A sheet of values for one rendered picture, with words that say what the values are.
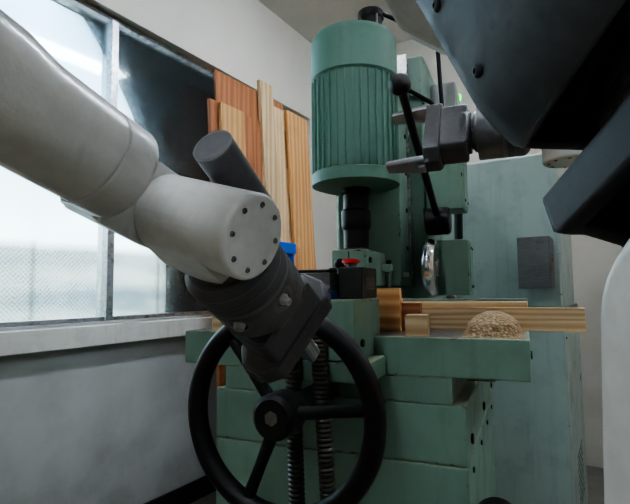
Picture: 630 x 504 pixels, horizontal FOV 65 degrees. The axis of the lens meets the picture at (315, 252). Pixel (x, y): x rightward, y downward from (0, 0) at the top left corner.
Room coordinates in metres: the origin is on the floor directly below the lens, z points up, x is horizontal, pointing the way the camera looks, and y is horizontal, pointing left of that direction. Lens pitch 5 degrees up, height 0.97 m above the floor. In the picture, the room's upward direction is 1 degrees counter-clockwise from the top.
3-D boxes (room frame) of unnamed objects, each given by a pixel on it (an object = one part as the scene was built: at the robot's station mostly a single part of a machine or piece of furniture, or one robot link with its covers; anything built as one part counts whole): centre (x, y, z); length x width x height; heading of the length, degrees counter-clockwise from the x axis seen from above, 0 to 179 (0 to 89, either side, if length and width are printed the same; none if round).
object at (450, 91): (1.22, -0.34, 1.40); 0.10 x 0.06 x 0.16; 157
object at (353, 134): (0.98, -0.08, 1.33); 0.18 x 0.18 x 0.31
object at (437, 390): (0.93, -0.06, 0.82); 0.40 x 0.21 x 0.04; 67
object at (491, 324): (0.80, -0.29, 0.92); 0.14 x 0.09 x 0.04; 157
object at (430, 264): (1.05, -0.25, 1.02); 0.12 x 0.03 x 0.12; 157
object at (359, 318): (0.80, -0.02, 0.91); 0.15 x 0.14 x 0.09; 67
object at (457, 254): (1.09, -0.30, 1.02); 0.09 x 0.07 x 0.12; 67
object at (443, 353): (0.88, -0.05, 0.87); 0.61 x 0.30 x 0.06; 67
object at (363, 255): (1.00, -0.09, 1.01); 0.14 x 0.07 x 0.09; 157
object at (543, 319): (0.94, -0.17, 0.92); 0.60 x 0.02 x 0.04; 67
